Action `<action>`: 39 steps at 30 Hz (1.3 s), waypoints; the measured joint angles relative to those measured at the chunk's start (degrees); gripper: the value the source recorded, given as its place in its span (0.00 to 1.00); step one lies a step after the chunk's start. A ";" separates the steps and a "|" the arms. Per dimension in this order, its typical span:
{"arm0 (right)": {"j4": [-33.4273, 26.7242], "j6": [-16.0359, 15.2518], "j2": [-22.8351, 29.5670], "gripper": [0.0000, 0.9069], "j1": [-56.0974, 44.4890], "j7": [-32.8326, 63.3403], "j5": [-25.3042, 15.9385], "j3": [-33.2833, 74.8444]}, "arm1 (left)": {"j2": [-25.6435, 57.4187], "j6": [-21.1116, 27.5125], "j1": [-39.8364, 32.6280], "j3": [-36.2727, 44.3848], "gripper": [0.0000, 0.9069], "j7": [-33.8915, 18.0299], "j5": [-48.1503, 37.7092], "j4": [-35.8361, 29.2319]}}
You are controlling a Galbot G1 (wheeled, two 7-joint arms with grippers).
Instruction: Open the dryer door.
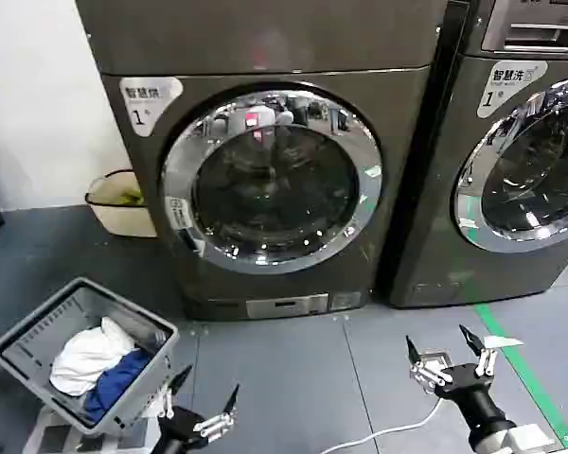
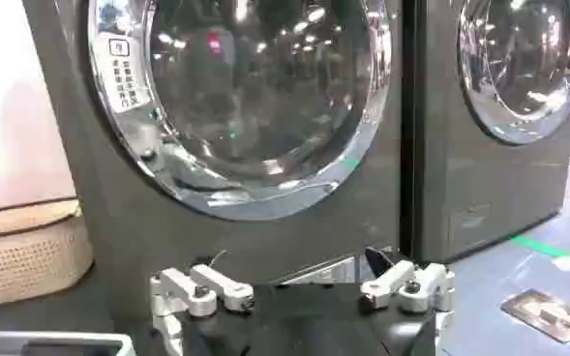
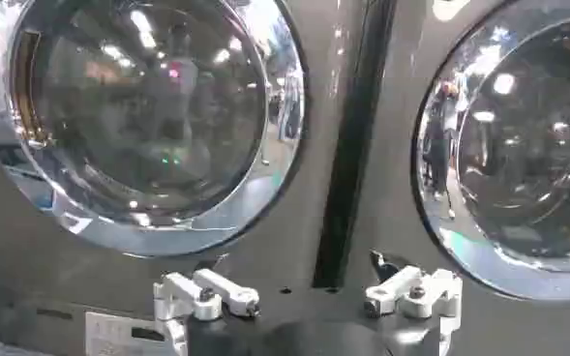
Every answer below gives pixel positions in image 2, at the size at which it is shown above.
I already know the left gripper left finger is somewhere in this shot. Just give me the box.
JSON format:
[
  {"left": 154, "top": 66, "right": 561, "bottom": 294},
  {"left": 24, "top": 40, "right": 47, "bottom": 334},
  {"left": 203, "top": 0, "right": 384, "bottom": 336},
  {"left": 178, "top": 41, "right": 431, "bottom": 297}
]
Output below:
[{"left": 149, "top": 254, "right": 255, "bottom": 356}]

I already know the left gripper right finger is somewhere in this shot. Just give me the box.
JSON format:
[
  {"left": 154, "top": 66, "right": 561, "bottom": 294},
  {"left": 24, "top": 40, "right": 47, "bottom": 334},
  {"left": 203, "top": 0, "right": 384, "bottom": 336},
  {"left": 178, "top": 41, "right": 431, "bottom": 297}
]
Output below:
[{"left": 359, "top": 246, "right": 456, "bottom": 340}]

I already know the round glass dryer door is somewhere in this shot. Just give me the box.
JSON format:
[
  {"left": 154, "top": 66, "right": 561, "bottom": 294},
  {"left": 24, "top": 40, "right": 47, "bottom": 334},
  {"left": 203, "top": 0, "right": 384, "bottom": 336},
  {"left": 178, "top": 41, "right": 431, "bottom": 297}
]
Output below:
[{"left": 86, "top": 0, "right": 395, "bottom": 222}]

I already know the grey front-load dryer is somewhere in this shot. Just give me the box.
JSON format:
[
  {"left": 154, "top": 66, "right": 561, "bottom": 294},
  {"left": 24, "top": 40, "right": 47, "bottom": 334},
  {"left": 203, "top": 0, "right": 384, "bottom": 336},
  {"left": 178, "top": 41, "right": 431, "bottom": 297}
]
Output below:
[{"left": 21, "top": 0, "right": 405, "bottom": 340}]

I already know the steel floor socket plate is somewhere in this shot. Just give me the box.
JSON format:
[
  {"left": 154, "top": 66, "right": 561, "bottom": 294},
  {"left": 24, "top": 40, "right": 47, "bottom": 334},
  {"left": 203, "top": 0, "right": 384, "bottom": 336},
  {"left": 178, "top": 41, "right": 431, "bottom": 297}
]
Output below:
[{"left": 500, "top": 288, "right": 570, "bottom": 344}]

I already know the grey washing machine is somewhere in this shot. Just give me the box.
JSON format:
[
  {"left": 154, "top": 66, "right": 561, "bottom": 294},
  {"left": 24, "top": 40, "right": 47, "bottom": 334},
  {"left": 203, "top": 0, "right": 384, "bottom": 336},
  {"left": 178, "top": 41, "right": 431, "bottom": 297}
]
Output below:
[{"left": 412, "top": 0, "right": 570, "bottom": 265}]

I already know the green floor tape strip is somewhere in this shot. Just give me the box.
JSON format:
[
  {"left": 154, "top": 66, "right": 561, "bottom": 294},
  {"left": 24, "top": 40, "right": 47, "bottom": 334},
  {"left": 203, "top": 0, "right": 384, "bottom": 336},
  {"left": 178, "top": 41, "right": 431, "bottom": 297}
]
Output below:
[{"left": 510, "top": 235, "right": 570, "bottom": 273}]

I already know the grey plastic laundry basket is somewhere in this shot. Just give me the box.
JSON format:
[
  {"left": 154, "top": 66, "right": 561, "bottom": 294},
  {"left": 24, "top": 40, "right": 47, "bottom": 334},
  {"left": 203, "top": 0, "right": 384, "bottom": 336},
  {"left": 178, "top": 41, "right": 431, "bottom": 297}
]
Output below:
[{"left": 0, "top": 330, "right": 138, "bottom": 356}]

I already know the cream waste bin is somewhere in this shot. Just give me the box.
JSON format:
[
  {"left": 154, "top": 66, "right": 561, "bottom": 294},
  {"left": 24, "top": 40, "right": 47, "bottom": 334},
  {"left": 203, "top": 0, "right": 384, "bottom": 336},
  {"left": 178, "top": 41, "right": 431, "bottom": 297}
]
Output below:
[{"left": 0, "top": 197, "right": 95, "bottom": 311}]

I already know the chrome round washer door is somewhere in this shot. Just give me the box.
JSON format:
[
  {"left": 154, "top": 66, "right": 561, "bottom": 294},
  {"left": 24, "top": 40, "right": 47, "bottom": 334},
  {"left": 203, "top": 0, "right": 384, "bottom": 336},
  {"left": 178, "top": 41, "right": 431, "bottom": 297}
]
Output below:
[{"left": 457, "top": 0, "right": 570, "bottom": 146}]

